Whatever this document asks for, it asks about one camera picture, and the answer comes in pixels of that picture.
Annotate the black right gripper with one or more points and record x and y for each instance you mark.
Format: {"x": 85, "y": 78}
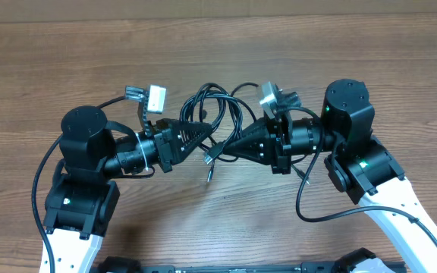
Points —
{"x": 267, "y": 139}

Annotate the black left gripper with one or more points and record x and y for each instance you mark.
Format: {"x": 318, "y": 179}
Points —
{"x": 168, "y": 145}

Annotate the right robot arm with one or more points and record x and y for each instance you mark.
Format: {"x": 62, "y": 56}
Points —
{"x": 357, "y": 162}

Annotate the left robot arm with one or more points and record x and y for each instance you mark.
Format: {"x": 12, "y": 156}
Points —
{"x": 84, "y": 194}

